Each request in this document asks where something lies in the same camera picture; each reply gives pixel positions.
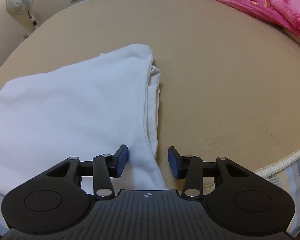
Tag white long-sleeve shirt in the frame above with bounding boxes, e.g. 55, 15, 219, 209
0, 44, 166, 195

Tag plaid bed sheet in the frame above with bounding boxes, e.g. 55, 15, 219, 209
0, 154, 300, 237

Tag beige mattress pad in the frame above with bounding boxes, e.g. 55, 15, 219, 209
0, 0, 300, 188

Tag white standing fan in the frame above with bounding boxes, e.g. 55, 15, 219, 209
6, 0, 39, 29

